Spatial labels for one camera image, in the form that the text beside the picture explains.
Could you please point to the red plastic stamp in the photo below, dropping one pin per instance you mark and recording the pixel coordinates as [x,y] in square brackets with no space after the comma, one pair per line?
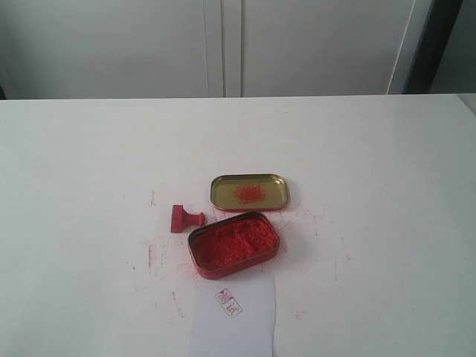
[181,219]

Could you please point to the white cabinet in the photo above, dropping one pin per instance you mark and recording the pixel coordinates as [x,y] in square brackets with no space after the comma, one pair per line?
[158,49]

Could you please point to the gold tin lid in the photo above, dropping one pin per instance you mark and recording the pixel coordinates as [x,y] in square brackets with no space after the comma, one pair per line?
[249,192]

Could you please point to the white paper sheet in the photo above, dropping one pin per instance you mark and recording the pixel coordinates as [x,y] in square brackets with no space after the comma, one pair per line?
[235,316]

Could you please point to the red ink paste tin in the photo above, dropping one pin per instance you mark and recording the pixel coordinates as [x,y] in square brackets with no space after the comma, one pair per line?
[232,245]

